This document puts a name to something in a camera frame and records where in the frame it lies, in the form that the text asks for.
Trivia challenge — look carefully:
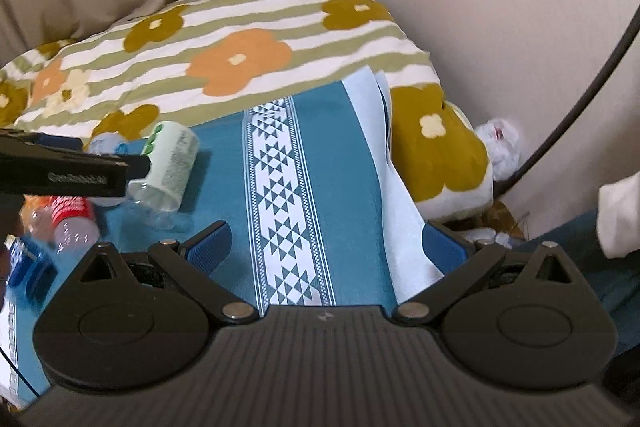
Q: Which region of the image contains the green white label cup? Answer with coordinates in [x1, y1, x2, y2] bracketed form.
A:
[128, 121, 200, 212]

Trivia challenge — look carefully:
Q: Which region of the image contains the orange label plastic cup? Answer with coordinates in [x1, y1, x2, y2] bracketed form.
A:
[21, 196, 54, 243]

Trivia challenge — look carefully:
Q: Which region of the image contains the grey label plastic cup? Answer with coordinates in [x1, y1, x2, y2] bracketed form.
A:
[87, 132, 129, 208]

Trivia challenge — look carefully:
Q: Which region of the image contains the red label plastic cup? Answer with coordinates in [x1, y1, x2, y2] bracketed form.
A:
[50, 196, 100, 253]

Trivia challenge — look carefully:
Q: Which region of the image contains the blue label plastic cup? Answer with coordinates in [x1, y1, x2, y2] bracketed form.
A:
[6, 236, 58, 308]

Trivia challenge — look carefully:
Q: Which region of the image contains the white crumpled bag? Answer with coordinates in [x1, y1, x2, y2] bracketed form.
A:
[474, 118, 521, 182]

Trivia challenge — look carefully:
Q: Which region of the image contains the blue patterned cloth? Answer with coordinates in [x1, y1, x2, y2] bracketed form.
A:
[0, 66, 446, 408]

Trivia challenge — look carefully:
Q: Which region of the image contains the white cloth at right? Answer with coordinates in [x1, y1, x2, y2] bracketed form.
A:
[597, 172, 640, 259]

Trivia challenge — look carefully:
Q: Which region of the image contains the floral striped duvet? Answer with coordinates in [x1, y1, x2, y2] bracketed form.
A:
[1, 0, 494, 220]

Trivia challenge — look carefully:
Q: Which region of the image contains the black cable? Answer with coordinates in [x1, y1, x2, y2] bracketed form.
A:
[494, 3, 640, 200]

